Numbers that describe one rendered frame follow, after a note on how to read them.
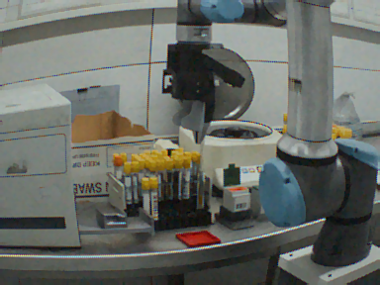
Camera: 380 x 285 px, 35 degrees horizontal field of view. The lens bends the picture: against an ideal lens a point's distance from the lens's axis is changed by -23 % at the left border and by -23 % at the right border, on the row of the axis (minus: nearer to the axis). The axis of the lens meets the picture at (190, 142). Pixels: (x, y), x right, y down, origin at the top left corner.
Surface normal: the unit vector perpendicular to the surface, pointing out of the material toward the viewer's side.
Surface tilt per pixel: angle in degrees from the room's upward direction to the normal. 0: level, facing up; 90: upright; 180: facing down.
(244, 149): 90
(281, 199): 98
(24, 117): 89
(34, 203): 90
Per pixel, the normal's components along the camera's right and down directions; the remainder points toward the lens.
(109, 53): 0.42, 0.22
